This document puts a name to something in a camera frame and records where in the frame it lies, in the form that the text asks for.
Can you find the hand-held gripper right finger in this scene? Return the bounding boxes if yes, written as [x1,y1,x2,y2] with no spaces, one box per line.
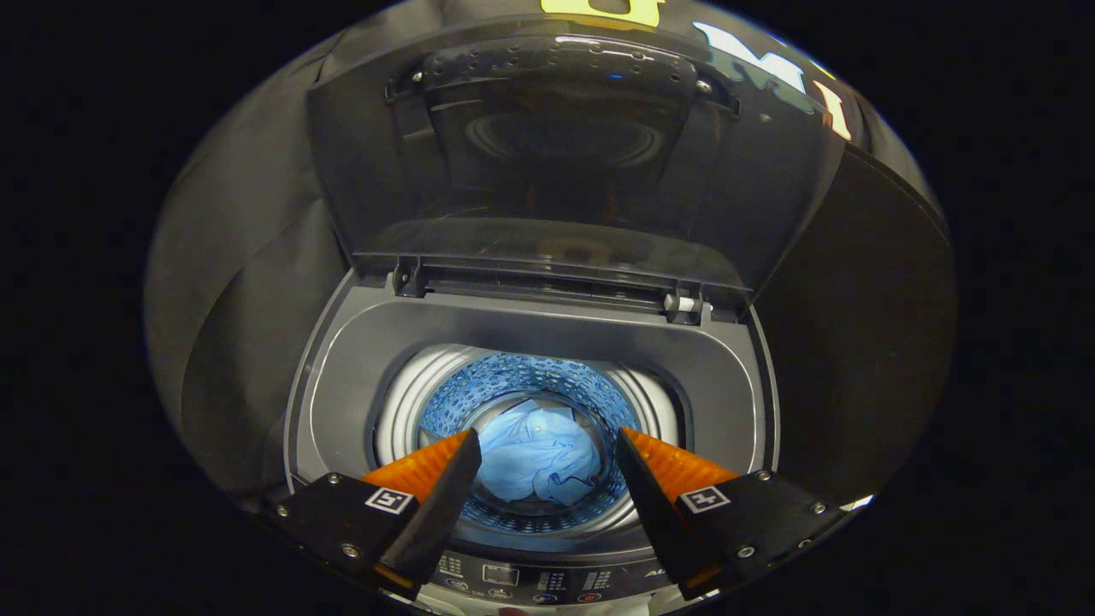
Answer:
[616,426,856,602]

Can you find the light blue polo shirt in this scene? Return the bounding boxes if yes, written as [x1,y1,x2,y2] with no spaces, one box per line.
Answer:
[476,399,602,506]

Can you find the dark washing machine lid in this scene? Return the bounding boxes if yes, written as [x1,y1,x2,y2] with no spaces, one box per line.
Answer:
[306,13,848,309]

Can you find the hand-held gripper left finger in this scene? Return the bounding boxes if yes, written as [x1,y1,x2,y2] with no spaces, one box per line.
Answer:
[261,428,482,601]

